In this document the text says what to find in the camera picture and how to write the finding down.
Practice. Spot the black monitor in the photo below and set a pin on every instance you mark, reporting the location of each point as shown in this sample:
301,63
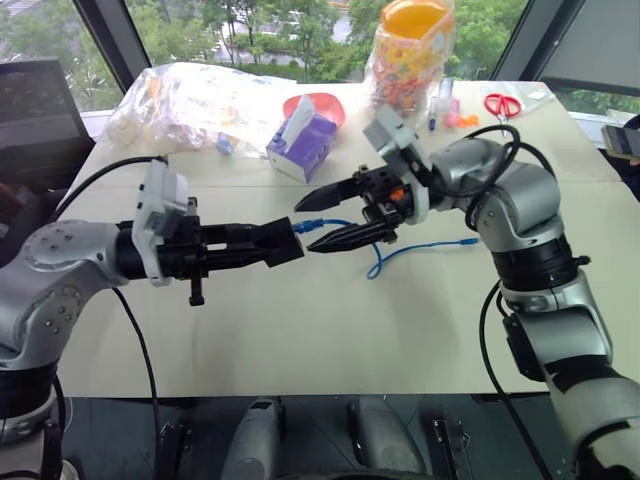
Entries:
35,110

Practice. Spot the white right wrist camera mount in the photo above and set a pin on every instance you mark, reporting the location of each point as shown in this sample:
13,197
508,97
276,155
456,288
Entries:
395,131

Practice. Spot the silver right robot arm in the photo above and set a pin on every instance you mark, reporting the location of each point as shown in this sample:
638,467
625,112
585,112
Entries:
525,200

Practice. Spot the small orange clip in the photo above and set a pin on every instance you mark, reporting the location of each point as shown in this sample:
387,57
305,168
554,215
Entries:
470,120

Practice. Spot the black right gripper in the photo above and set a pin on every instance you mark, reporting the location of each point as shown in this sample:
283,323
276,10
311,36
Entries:
382,197

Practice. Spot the colourful jar with orange lid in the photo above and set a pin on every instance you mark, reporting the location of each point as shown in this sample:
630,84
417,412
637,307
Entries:
410,60

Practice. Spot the small pink toy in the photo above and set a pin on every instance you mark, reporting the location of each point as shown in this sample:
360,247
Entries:
452,116

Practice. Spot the dark window frame beam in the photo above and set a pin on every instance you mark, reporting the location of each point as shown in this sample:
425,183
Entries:
112,40
560,35

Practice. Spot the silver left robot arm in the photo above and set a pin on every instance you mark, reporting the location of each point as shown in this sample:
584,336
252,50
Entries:
50,260

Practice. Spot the red plastic bowl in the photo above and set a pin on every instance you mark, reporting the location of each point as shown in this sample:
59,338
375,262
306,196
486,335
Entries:
330,107

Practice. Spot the person in dark clothes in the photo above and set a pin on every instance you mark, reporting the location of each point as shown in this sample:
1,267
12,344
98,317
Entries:
627,172

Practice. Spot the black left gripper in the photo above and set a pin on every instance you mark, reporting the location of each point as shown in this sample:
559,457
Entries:
180,250

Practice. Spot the small black box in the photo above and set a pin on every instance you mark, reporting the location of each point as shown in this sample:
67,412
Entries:
284,242

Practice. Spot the red scissors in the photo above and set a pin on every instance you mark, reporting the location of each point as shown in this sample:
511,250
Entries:
501,118

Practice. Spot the clear plastic bag with items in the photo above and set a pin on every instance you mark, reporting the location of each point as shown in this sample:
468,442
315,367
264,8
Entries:
190,105

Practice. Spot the small blue packet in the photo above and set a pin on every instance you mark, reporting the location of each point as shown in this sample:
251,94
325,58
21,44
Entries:
226,145

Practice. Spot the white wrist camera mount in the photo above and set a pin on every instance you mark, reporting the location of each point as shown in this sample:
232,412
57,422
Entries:
395,131
160,195

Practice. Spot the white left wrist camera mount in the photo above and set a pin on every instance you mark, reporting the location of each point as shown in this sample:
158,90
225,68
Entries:
160,195

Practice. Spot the grey rounded robot leg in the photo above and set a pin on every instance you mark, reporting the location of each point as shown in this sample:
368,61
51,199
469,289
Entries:
385,440
257,440

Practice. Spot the purple tissue box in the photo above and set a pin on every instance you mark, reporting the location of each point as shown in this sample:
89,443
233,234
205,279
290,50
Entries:
305,150

